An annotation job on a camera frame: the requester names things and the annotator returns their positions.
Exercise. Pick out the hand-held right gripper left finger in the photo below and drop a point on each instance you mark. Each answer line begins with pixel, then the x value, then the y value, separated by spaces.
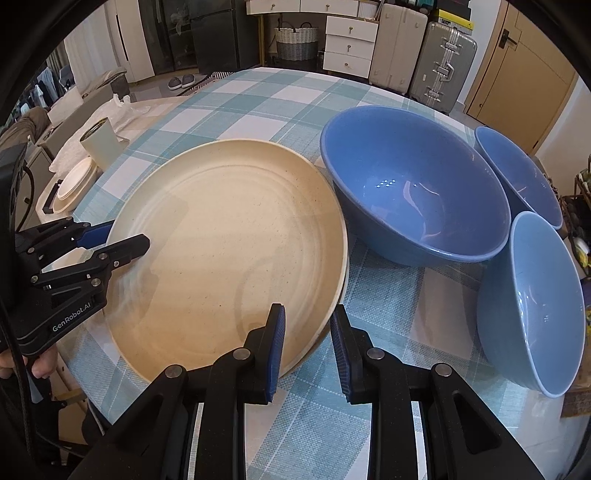
pixel 277 350

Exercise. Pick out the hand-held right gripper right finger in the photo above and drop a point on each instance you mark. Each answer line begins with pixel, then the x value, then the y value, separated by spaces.
pixel 341 355

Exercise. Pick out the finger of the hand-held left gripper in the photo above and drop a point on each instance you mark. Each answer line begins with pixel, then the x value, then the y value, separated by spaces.
pixel 124 249
pixel 94 235

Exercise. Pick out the cream plate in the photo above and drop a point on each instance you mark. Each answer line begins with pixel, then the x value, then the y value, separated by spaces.
pixel 333 314
pixel 221 240

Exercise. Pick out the light blue bowl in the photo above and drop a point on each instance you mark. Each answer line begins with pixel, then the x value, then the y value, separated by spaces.
pixel 531 314

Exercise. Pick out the stack of white bowls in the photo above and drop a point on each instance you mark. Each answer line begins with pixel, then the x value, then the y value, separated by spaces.
pixel 76 182

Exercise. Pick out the person's left hand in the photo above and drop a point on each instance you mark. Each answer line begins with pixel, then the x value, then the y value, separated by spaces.
pixel 44 364

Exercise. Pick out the white tumbler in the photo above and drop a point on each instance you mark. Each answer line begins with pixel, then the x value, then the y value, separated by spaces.
pixel 99 143

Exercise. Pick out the white plastic bag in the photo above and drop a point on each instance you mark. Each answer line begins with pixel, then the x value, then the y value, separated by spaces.
pixel 124 108

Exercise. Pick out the grey padded seat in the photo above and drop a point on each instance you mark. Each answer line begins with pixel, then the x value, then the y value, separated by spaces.
pixel 87 92

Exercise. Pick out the grey slipper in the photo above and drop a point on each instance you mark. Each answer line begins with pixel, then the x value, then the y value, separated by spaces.
pixel 174 83
pixel 188 81

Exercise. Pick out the teal checked tablecloth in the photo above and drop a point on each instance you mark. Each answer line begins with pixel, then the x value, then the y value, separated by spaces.
pixel 258 106

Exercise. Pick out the black glass cabinet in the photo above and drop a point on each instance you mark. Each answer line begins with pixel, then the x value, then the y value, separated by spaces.
pixel 178 32

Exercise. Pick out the dark grey fridge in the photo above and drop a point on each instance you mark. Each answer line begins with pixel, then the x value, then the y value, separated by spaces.
pixel 217 37

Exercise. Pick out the woven laundry basket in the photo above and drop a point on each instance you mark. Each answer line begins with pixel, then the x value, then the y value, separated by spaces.
pixel 295 44

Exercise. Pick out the silver suitcase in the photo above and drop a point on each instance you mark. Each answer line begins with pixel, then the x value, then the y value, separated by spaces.
pixel 429 83

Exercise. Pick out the white vanity desk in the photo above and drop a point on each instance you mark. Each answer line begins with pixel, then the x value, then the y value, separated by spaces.
pixel 348 46

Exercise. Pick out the beige suitcase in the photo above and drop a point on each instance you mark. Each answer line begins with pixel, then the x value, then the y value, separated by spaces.
pixel 397 50

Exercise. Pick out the tan wooden door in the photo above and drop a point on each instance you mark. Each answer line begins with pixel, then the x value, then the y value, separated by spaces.
pixel 521 83

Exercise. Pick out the yellow and black shoebox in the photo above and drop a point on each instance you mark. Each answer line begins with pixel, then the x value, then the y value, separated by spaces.
pixel 452 22

